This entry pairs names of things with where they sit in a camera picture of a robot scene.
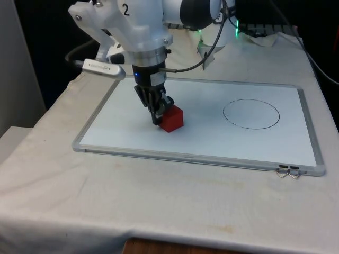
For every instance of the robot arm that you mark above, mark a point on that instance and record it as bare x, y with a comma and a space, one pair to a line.
143, 29

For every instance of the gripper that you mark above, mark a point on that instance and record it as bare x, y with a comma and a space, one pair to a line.
148, 76

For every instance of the whiteboard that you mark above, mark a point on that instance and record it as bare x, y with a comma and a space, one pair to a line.
201, 137

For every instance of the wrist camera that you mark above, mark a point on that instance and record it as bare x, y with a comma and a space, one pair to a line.
104, 68

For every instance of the red cube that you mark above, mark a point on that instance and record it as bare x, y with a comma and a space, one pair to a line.
173, 120

